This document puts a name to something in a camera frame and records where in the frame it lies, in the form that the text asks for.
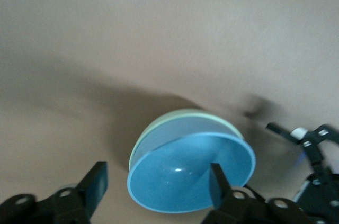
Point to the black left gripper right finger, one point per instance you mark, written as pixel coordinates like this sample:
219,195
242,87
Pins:
238,208

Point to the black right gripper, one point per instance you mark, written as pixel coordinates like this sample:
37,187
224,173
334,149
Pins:
323,197

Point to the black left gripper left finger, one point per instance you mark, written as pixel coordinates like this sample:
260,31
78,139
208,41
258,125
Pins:
66,205

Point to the blue bowl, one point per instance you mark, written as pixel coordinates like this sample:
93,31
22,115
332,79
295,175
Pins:
172,176

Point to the light green bowl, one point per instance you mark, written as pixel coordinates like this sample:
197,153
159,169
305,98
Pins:
169,114

